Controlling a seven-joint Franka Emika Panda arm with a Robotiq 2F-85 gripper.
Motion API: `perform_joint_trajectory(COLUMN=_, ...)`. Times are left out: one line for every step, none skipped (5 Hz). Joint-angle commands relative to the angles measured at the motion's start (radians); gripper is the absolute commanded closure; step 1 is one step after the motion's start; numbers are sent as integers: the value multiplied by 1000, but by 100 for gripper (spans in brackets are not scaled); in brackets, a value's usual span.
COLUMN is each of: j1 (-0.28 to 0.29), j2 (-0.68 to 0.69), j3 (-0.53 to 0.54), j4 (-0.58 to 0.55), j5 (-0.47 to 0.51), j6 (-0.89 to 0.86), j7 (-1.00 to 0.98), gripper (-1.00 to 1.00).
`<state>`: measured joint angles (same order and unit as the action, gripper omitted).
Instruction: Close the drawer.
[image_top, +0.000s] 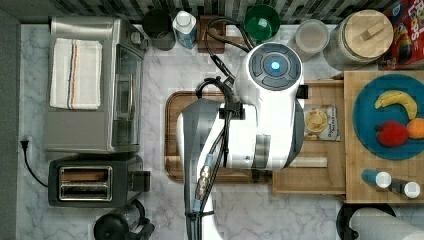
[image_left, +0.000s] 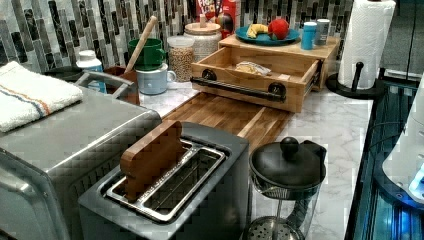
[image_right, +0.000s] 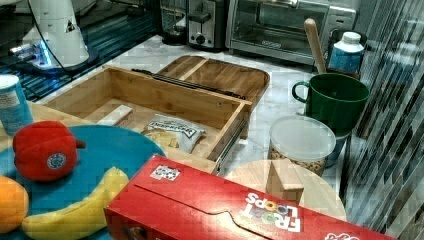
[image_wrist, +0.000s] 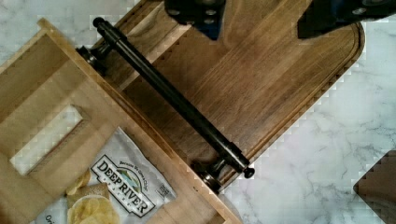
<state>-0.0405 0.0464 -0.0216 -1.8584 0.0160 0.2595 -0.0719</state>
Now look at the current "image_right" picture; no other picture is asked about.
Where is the wooden tray board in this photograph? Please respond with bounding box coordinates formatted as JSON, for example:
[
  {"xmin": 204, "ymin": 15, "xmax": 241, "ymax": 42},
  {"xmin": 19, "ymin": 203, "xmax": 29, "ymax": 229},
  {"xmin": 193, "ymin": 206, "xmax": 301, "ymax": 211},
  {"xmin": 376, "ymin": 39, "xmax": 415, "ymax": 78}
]
[{"xmin": 159, "ymin": 55, "xmax": 270, "ymax": 105}]

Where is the green mug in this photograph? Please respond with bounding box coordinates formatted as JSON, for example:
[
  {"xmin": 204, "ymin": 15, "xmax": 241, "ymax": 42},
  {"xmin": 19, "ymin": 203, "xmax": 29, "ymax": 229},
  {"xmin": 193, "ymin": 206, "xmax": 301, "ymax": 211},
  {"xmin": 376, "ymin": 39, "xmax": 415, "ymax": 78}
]
[{"xmin": 292, "ymin": 73, "xmax": 370, "ymax": 137}]

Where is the clear cereal container white lid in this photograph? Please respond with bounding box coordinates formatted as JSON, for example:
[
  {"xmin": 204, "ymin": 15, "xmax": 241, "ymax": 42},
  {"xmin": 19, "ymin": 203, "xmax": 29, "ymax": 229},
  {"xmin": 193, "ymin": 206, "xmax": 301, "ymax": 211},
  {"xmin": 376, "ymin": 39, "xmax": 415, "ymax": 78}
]
[{"xmin": 268, "ymin": 116, "xmax": 336, "ymax": 176}]

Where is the black silver toaster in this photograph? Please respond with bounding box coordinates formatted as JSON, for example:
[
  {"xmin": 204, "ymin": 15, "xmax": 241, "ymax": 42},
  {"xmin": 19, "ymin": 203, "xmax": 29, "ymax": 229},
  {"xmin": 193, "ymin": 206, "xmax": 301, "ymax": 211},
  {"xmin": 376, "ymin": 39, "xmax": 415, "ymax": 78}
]
[{"xmin": 186, "ymin": 0, "xmax": 229, "ymax": 52}]

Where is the yellow toy banana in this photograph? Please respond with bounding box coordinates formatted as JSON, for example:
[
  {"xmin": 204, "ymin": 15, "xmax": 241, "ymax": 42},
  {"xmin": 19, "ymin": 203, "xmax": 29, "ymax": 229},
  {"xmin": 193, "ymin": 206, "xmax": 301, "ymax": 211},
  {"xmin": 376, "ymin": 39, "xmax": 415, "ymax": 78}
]
[{"xmin": 22, "ymin": 167, "xmax": 129, "ymax": 240}]

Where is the blue shaker white cap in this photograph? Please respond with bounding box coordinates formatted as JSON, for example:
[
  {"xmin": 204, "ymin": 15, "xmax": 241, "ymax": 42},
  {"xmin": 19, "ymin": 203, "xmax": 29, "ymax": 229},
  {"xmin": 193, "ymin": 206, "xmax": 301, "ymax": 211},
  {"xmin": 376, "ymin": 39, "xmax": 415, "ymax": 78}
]
[{"xmin": 0, "ymin": 74, "xmax": 34, "ymax": 136}]

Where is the blue white milk carton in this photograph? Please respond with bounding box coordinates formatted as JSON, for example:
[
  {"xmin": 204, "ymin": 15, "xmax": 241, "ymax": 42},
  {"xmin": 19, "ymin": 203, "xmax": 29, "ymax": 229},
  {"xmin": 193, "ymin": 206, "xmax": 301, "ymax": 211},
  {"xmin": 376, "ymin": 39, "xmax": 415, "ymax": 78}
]
[{"xmin": 328, "ymin": 32, "xmax": 364, "ymax": 73}]

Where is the silver toaster oven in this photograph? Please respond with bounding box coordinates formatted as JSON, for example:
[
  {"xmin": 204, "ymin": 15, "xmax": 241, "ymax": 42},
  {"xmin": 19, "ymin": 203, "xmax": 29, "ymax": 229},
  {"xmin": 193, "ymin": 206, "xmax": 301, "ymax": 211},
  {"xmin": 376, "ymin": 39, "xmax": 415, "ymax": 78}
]
[{"xmin": 226, "ymin": 0, "xmax": 357, "ymax": 65}]

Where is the orange toy fruit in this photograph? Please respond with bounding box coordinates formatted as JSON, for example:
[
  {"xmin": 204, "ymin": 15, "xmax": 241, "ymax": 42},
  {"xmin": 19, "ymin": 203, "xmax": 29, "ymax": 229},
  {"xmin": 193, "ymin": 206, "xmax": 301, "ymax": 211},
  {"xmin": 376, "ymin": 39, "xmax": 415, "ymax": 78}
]
[{"xmin": 0, "ymin": 176, "xmax": 29, "ymax": 234}]

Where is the blue plate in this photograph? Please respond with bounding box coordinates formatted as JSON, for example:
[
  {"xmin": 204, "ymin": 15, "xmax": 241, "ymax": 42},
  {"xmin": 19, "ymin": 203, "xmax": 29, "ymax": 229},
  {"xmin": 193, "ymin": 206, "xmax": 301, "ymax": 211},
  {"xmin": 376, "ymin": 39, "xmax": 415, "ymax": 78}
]
[{"xmin": 0, "ymin": 125, "xmax": 163, "ymax": 215}]

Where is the red Froot Loops box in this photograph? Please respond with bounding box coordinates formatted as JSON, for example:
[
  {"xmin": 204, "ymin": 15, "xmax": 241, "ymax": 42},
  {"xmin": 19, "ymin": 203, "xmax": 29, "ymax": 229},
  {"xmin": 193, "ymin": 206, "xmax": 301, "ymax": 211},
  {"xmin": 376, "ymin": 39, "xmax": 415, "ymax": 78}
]
[{"xmin": 105, "ymin": 155, "xmax": 396, "ymax": 240}]

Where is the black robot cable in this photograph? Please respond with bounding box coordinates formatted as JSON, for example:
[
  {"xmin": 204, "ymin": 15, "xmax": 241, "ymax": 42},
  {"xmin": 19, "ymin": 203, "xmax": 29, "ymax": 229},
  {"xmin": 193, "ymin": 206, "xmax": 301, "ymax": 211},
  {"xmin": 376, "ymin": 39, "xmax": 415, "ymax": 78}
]
[{"xmin": 26, "ymin": 0, "xmax": 75, "ymax": 81}]

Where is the wooden spatula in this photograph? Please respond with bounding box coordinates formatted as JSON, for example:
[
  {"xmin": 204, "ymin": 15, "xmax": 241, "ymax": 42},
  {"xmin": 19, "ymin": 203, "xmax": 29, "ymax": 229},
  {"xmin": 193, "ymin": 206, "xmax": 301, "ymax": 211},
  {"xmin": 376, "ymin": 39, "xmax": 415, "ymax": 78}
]
[{"xmin": 304, "ymin": 18, "xmax": 326, "ymax": 74}]

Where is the snack bag in drawer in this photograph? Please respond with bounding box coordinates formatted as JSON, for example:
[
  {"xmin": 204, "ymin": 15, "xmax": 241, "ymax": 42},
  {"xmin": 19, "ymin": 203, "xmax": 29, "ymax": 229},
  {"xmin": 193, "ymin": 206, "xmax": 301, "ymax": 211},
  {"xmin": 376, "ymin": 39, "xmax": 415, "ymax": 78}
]
[{"xmin": 142, "ymin": 114, "xmax": 206, "ymax": 153}]

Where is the glass jar wooden lid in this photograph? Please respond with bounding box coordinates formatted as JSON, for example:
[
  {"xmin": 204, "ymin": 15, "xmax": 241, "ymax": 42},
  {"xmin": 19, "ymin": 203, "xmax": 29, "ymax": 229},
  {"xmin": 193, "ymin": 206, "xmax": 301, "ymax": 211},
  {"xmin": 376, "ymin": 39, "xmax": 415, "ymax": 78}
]
[{"xmin": 226, "ymin": 158, "xmax": 347, "ymax": 221}]

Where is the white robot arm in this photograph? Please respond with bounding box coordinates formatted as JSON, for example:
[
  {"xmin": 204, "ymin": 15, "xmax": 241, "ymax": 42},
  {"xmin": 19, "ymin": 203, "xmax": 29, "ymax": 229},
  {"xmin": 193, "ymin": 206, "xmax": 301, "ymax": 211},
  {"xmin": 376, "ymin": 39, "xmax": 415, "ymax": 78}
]
[{"xmin": 9, "ymin": 0, "xmax": 99, "ymax": 73}]

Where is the wooden drawer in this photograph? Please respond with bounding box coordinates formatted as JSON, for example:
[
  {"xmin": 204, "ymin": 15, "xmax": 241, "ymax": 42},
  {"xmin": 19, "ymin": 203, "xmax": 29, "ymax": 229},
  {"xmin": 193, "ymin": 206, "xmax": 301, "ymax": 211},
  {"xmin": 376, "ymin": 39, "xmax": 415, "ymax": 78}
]
[{"xmin": 42, "ymin": 66, "xmax": 258, "ymax": 173}]

